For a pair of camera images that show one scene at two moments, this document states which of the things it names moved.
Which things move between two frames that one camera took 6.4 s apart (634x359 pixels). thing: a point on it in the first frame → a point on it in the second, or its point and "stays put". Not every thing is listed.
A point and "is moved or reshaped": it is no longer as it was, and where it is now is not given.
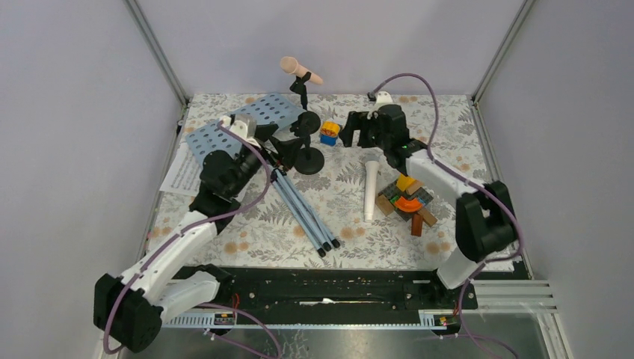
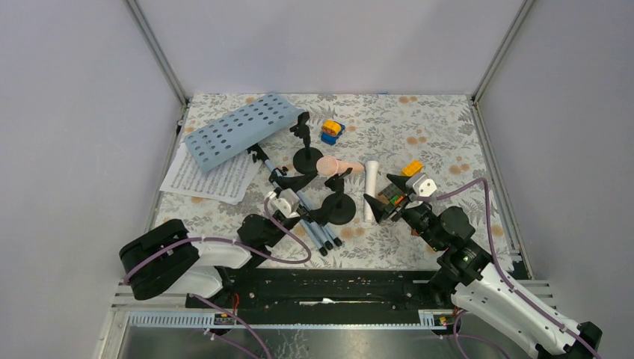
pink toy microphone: [290, 65] → [330, 166]
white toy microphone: [371, 175] stays put
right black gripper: [347, 134] → [378, 208]
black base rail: [335, 288] stays put
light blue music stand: [272, 111] stays put
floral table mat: [326, 182] stays put
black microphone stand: [309, 161] → [339, 208]
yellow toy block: [404, 182] is moved or reshaped
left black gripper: [288, 149] → [320, 215]
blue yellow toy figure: [329, 132] stays put
